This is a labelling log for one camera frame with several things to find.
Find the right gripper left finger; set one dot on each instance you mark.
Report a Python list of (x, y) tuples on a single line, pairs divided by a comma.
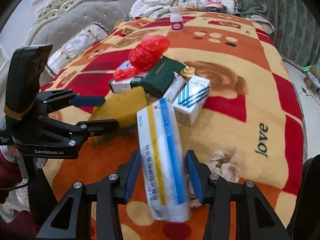
[(128, 173)]

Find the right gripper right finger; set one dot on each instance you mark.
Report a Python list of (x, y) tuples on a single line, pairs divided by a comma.
[(199, 177)]

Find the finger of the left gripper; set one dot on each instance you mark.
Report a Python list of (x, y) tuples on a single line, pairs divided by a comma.
[(85, 100), (94, 128)]

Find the long white blue-striped box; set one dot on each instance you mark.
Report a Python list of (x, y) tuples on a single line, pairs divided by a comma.
[(164, 175)]

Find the yellow cloth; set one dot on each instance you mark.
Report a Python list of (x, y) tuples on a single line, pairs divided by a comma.
[(122, 107)]

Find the crumpled white tissue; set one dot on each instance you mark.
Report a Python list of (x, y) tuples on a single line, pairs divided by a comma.
[(223, 161)]

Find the white red cigarette box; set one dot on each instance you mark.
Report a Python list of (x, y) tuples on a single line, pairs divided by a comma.
[(126, 84)]

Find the patterned fleece blanket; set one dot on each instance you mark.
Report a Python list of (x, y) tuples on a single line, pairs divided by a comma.
[(216, 86)]

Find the white embroidered pillow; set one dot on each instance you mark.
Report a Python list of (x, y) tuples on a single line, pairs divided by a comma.
[(75, 46)]

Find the white box blue diagonal stripes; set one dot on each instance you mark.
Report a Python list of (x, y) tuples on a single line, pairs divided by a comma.
[(191, 99)]

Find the red plastic bag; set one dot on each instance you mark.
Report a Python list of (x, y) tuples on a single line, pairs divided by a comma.
[(144, 57)]

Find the gold foil wrapper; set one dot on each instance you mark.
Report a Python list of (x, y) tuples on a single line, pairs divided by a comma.
[(187, 72)]

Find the grey tufted headboard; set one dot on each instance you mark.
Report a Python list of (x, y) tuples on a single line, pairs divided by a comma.
[(63, 25)]

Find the white pink-label bottle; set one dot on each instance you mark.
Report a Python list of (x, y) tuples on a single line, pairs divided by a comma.
[(176, 19)]

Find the pile of folded bedding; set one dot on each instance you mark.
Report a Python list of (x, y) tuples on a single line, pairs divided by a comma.
[(158, 8)]

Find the green patterned curtain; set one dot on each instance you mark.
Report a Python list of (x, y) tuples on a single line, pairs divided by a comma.
[(296, 34)]

